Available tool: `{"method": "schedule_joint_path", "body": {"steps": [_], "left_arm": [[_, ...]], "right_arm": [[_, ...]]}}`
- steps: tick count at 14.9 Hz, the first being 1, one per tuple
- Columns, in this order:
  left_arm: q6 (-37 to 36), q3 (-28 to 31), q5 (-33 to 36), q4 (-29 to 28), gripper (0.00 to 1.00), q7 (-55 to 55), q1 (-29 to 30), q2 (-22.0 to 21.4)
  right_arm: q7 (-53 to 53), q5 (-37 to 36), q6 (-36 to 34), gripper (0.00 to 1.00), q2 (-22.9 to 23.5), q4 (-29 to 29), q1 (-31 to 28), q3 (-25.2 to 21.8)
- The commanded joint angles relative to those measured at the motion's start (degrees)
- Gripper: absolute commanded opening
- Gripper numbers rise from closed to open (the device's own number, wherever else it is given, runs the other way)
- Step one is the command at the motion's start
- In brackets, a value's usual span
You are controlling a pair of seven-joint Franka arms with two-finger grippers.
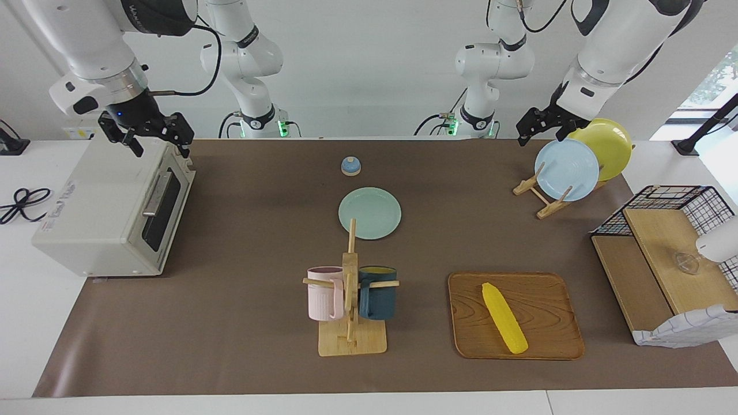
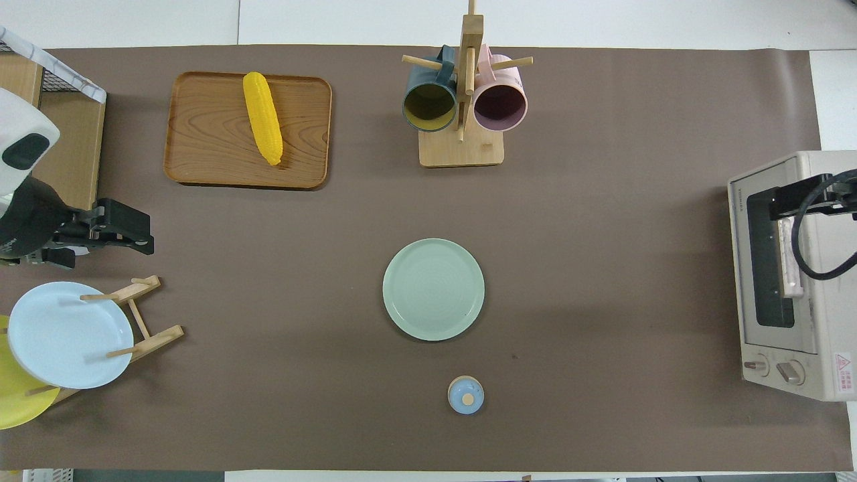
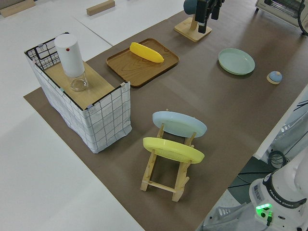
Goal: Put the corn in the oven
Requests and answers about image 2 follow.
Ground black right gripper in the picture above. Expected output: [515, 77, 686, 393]
[769, 175, 857, 222]

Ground brown table mat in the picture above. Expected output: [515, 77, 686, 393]
[0, 44, 853, 473]

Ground dark blue mug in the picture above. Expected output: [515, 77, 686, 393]
[402, 46, 460, 133]

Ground yellow plate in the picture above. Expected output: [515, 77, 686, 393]
[0, 315, 62, 430]

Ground light blue plate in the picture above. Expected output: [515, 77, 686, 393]
[7, 281, 135, 390]

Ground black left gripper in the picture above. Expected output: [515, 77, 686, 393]
[40, 198, 155, 268]

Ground yellow corn cob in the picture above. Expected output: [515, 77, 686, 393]
[242, 72, 284, 167]

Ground wooden plate rack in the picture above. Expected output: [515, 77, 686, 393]
[23, 274, 185, 406]

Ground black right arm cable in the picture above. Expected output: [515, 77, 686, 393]
[791, 170, 857, 281]

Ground wooden shelf with wire basket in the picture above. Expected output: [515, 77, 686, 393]
[0, 25, 107, 211]

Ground white checked cloth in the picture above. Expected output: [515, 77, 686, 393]
[0, 25, 107, 105]

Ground brown wooden tray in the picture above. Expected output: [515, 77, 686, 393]
[163, 71, 333, 191]

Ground wooden mug tree stand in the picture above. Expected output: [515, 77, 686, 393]
[401, 0, 535, 169]

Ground pink mug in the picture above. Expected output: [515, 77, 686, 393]
[472, 44, 529, 133]

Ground beige toaster oven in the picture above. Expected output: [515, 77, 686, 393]
[727, 150, 857, 403]

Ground pale green plate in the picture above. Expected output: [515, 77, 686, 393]
[382, 238, 485, 342]

